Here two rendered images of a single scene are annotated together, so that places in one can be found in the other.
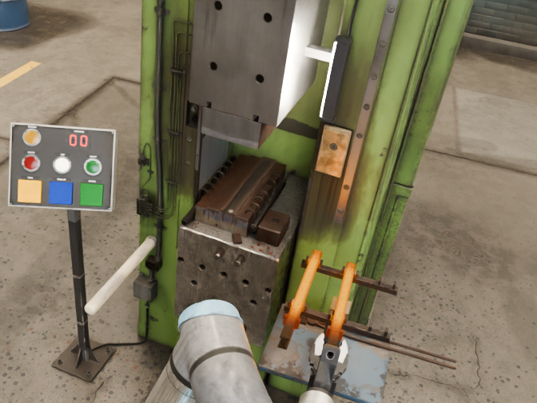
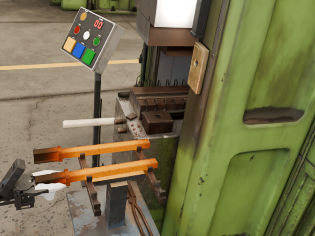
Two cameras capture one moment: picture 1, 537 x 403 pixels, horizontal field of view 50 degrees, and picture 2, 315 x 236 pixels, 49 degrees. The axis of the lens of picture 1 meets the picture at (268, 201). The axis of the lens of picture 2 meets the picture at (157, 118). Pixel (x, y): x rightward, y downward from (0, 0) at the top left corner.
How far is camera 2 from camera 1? 1.41 m
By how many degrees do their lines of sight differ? 44
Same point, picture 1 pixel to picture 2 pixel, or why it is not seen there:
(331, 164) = (193, 79)
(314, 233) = (184, 144)
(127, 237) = not seen: hidden behind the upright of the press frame
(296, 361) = (87, 208)
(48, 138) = (88, 19)
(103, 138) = (108, 26)
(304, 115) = not seen: hidden behind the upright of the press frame
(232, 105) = (144, 8)
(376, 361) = not seen: outside the picture
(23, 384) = (61, 166)
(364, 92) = (219, 12)
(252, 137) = (146, 34)
